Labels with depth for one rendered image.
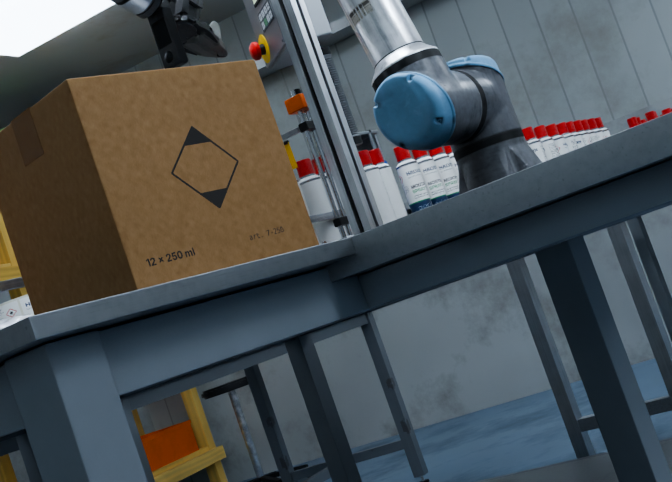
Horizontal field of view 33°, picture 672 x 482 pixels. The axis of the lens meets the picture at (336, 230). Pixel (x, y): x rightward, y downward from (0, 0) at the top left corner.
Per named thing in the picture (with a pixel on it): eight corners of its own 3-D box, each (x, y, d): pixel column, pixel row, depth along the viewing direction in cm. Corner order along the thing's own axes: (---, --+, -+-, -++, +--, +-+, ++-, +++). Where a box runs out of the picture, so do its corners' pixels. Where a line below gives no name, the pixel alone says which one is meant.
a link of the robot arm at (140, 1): (138, -6, 211) (111, 13, 215) (157, 6, 214) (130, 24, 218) (142, -37, 214) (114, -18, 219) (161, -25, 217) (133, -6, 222)
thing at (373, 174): (389, 241, 252) (358, 155, 254) (407, 234, 249) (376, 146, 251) (376, 245, 248) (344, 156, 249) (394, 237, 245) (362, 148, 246)
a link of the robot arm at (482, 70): (535, 125, 184) (506, 48, 185) (495, 131, 174) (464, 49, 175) (475, 151, 192) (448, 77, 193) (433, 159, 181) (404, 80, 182)
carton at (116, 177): (217, 291, 169) (159, 121, 171) (321, 246, 152) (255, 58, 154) (41, 342, 148) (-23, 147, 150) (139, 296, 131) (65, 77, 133)
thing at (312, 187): (333, 256, 235) (300, 164, 237) (352, 249, 232) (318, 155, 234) (318, 260, 231) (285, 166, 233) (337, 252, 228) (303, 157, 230)
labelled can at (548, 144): (575, 189, 320) (550, 121, 321) (559, 195, 318) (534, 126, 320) (567, 193, 325) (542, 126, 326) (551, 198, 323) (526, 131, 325)
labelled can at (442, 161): (458, 223, 278) (429, 144, 279) (475, 216, 275) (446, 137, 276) (447, 226, 274) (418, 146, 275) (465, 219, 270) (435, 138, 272)
